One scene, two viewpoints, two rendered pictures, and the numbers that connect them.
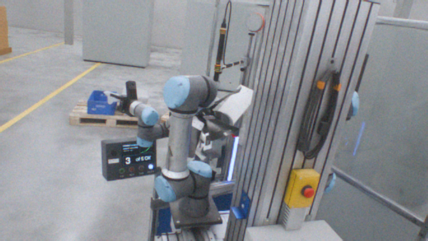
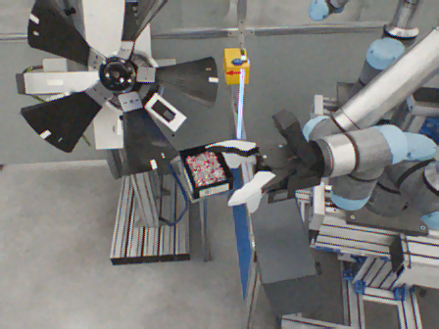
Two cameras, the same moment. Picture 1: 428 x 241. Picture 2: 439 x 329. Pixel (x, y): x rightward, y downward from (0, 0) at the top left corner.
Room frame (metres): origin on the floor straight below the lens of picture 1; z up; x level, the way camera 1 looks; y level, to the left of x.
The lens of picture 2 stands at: (1.31, 0.88, 1.90)
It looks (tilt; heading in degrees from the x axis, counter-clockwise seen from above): 47 degrees down; 301
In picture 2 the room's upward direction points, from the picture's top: straight up
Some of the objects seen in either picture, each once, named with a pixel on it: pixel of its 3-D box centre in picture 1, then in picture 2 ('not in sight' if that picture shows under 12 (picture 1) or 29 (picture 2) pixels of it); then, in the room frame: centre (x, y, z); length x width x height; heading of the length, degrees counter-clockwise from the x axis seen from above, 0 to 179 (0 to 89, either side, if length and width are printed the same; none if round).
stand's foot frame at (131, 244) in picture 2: not in sight; (154, 214); (2.33, -0.03, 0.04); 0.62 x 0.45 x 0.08; 125
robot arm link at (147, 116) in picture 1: (146, 115); (369, 149); (1.31, 0.32, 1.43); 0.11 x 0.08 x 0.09; 46
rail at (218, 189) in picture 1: (216, 189); (243, 160); (1.75, -0.07, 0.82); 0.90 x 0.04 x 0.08; 125
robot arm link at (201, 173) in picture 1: (197, 177); (405, 160); (1.22, 0.05, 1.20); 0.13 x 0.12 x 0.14; 136
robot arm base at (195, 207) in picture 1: (195, 198); (388, 186); (1.22, 0.04, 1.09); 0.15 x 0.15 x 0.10
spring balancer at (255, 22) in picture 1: (255, 22); not in sight; (2.78, -0.19, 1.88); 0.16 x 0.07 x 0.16; 70
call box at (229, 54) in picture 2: not in sight; (235, 67); (1.98, -0.39, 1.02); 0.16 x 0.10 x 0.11; 125
